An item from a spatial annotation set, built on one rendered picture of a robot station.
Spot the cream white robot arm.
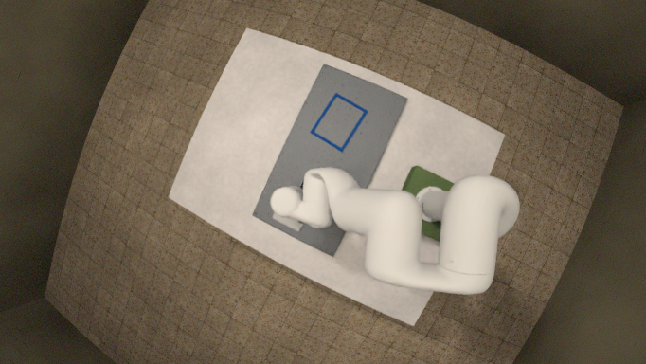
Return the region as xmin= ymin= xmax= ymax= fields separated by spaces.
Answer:
xmin=271 ymin=167 xmax=520 ymax=295

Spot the blue rectangular tape outline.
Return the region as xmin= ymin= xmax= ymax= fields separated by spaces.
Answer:
xmin=310 ymin=93 xmax=368 ymax=152

